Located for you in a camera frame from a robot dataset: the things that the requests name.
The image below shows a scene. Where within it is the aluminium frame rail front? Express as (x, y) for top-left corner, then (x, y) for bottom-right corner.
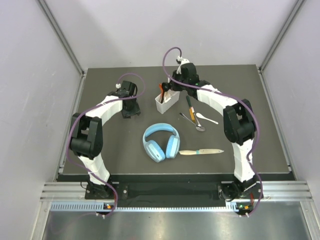
(40, 181), (313, 213)

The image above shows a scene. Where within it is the white compartment utensil container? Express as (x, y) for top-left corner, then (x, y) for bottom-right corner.
(155, 90), (180, 114)

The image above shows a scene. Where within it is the small silver spoon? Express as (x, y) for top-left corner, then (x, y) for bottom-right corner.
(179, 112), (206, 132)

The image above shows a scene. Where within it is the white spoon horizontal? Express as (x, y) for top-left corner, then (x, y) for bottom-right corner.
(195, 112), (219, 125)

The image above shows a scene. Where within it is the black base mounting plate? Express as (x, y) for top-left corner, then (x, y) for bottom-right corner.
(84, 181), (263, 201)

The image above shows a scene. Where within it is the beige wooden spoon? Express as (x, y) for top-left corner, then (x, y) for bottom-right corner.
(163, 91), (174, 103)

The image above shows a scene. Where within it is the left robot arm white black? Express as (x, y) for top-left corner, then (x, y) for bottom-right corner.
(69, 80), (141, 199)

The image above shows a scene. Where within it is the orange plastic spoon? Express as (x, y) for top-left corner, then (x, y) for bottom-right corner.
(158, 83), (165, 104)

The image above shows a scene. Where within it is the blue over-ear headphones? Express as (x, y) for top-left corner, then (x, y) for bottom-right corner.
(142, 123), (181, 163)

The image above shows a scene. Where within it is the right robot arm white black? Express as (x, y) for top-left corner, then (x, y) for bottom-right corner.
(168, 56), (257, 201)

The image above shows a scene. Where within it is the black ladle spoon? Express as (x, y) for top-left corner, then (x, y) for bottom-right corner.
(162, 82), (171, 93)

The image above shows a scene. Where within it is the knife with beige handle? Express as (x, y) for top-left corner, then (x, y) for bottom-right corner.
(179, 149), (224, 156)

